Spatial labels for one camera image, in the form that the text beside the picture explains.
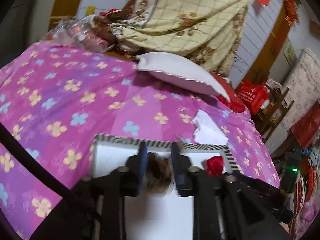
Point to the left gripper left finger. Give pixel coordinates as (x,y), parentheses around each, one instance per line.
(137,165)

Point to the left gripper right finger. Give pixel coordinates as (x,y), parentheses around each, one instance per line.
(180,164)

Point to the leopard print bow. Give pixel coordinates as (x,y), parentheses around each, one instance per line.
(159,175)

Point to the red satin bow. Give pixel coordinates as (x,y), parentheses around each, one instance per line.
(215,166)

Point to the striped white tray box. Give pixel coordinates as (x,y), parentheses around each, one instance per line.
(156,216)

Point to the white paper piece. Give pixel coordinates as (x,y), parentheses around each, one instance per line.
(207,132)

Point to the wooden shelf rack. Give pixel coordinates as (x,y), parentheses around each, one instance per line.
(271,116)

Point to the red shopping bag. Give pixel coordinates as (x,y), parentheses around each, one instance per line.
(252,95)

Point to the red cushion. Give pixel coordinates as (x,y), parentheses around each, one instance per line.
(234,102)

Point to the white pillow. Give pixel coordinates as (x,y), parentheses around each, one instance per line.
(181,72)

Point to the pink floral bedspread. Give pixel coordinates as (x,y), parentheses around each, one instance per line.
(55,99)

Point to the red hanging decoration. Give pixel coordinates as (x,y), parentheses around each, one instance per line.
(291,11)

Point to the clear plastic bag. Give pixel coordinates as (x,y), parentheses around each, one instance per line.
(80,33)

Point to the cream floral quilt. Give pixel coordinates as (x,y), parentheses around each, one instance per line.
(207,32)

